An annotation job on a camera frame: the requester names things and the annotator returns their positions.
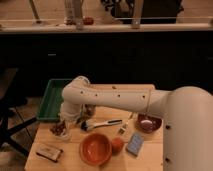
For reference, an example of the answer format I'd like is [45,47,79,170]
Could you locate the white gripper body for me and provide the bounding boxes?
[59,102,81,124]

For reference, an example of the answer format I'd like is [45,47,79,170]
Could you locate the dark red bowl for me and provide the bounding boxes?
[137,114,162,134]

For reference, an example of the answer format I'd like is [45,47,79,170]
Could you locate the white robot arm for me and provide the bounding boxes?
[62,76,213,171]

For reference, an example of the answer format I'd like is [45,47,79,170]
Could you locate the white paper cup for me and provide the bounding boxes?
[55,130,71,141]

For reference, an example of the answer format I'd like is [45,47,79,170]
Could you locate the orange fruit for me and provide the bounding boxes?
[111,137,124,153]

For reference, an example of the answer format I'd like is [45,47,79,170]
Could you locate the green handled fork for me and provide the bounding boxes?
[119,112,134,135]

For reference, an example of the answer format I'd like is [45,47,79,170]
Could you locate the blue sponge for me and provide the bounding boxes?
[126,133,144,156]

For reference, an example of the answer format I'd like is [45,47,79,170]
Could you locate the black white brush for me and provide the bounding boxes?
[80,119,122,131]

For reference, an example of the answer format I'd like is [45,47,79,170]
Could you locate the green plastic tray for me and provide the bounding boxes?
[37,79,71,122]

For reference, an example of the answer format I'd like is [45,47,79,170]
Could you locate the red grapes bunch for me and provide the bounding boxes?
[50,122,66,136]

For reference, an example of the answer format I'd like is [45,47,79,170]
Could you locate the metal can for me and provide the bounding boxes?
[84,104,96,117]

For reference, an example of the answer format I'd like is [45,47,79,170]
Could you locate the black office chair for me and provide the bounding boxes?
[0,68,36,156]

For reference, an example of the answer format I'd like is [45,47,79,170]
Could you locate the orange bowl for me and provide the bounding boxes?
[79,133,112,166]

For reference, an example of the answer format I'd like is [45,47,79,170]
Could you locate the red object on shelf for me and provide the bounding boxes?
[83,17,94,25]

